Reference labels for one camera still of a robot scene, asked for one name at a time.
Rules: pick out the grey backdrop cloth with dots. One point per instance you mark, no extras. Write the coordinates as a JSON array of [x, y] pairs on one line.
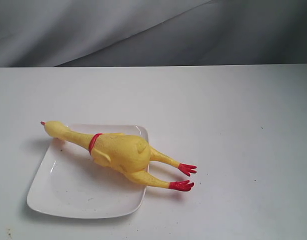
[[135, 33]]

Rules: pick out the white square plate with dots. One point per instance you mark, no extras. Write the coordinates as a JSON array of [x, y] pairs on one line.
[[69, 184]]

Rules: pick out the yellow rubber chicken toy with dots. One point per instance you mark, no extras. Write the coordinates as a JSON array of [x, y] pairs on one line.
[[127, 154]]

